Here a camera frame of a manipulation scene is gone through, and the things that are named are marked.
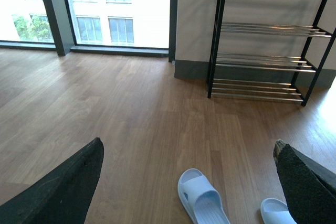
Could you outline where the dark window frame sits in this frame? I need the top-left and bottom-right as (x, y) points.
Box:
(1, 0), (177, 60)

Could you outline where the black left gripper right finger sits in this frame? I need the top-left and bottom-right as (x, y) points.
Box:
(273, 140), (335, 223)

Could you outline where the black metal shoe rack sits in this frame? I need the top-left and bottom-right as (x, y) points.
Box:
(206, 0), (335, 106)

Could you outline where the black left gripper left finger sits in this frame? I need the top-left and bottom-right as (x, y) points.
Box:
(1, 137), (104, 223)

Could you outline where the light blue slide sandal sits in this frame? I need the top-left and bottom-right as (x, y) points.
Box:
(177, 168), (230, 223)
(260, 198), (296, 224)

